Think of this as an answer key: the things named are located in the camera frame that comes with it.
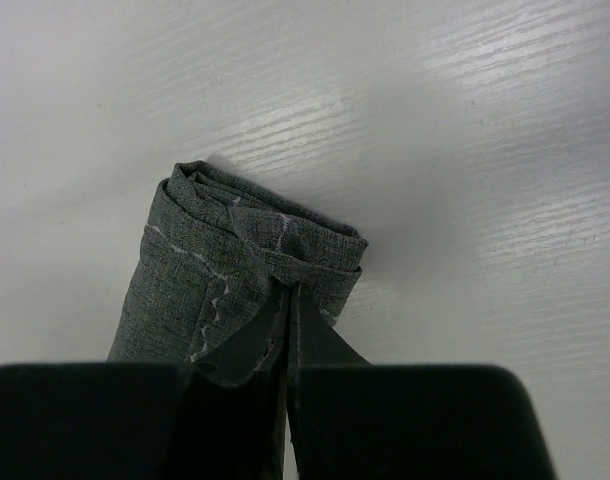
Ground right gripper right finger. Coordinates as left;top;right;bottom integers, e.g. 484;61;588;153
287;283;370;479

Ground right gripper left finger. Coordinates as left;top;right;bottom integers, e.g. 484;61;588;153
194;286;289;479

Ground grey cloth napkin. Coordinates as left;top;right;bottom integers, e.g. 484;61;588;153
108;161;368;362

